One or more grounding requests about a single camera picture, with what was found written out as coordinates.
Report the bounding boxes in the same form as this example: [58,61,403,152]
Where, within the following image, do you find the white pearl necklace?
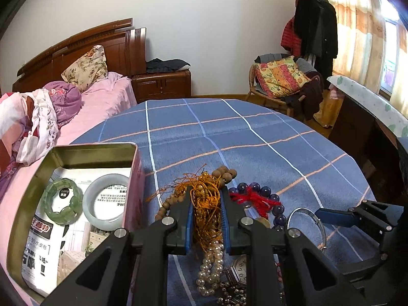
[195,240,226,297]

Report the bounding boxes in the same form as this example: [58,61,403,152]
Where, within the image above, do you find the dark purple bead bracelet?
[228,182,287,232]

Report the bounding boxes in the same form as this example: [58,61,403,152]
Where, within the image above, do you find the silver metal bead chain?
[216,282,248,306]

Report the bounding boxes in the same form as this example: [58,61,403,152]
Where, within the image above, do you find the wooden bead mala orange tassel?
[146,166,237,251]

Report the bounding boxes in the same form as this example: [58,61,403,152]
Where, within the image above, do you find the pale jade bangle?
[82,173,129,231]

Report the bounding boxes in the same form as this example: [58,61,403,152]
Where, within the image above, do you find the rectangular metal tin box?
[6,142,145,305]

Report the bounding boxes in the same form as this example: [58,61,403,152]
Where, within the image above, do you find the dark green jade bangle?
[41,177,83,226]

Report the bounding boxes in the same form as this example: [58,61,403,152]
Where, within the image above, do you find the silver wristwatch cream dial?
[225,255,247,287]

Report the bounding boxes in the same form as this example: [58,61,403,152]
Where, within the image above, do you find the thin silver bangle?
[286,207,327,252]

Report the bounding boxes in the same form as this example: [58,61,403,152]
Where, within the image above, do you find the blue plaid tablecloth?
[77,99,374,226]

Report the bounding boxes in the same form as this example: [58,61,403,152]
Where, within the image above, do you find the leaf-print covered desk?
[328,75,407,179]

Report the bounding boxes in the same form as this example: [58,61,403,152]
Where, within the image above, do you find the printed paper leaflet in tin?
[21,167,131,297]

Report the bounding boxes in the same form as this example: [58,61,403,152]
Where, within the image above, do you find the wicker chair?
[244,64,294,118]

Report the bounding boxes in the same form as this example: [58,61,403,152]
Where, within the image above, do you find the colourful patterned cushion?
[253,55,311,98]

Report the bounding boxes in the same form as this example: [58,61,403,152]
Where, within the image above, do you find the wooden nightstand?
[131,70,192,103]

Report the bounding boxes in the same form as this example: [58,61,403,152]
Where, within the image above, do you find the pink bed sheet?
[0,71,138,306]

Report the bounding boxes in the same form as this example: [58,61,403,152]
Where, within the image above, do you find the dark folded clothes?
[146,58,191,73]

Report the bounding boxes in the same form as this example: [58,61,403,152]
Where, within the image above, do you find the hanging dark coats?
[281,0,338,88]

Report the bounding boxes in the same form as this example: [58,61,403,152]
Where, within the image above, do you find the patchwork quilt bundle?
[1,81,82,196]

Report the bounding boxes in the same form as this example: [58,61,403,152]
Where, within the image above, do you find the floral pillow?
[61,45,108,93]

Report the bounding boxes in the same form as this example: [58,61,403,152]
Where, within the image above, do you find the wooden headboard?
[12,18,147,92]

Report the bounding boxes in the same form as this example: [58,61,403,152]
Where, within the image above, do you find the orange patterned curtain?
[302,0,408,119]

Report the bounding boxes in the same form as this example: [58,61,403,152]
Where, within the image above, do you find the red knotted cord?
[229,185,284,219]

